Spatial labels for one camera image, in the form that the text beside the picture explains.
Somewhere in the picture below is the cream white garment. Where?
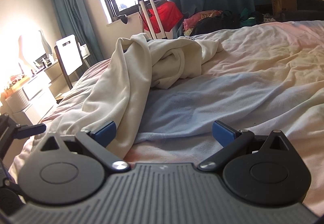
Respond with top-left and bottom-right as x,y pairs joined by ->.
47,33 -> 222,158

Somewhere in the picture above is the pile of clothes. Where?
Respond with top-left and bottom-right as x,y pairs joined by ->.
182,9 -> 273,36

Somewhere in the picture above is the white dresser with items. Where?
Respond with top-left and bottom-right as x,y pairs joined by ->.
0,43 -> 92,126

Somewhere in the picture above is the pastel tie-dye bed duvet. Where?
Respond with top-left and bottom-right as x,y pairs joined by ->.
10,21 -> 323,223

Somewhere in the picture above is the white chair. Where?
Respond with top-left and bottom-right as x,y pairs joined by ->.
54,34 -> 83,89

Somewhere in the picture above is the teal curtain left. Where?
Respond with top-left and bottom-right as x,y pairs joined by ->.
51,0 -> 104,65

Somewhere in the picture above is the red bag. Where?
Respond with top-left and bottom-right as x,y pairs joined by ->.
147,0 -> 183,34

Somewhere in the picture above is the brown paper bag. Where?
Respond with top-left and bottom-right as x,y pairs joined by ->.
271,0 -> 297,16

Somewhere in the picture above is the black sofa chair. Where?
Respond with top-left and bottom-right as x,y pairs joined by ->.
255,0 -> 324,22

